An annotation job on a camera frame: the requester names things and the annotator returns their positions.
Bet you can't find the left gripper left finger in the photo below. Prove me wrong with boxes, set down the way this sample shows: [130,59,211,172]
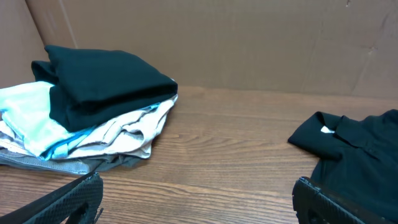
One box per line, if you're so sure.
[1,172,103,224]

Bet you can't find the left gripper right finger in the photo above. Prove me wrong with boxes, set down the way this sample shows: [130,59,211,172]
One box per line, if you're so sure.
[292,177,393,224]

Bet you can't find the black polo shirt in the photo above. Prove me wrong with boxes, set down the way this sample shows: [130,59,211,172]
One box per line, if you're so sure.
[288,110,397,223]

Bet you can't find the folded grey garment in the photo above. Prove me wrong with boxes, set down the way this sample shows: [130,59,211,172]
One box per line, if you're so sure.
[1,148,141,175]

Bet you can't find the folded beige garment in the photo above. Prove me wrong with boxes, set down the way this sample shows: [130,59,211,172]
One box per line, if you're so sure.
[0,95,178,160]

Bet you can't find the folded light blue garment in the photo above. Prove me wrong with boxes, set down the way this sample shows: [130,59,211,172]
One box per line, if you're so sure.
[0,80,161,161]

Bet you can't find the folded black garment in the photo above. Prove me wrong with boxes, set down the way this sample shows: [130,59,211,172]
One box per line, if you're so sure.
[31,45,178,132]

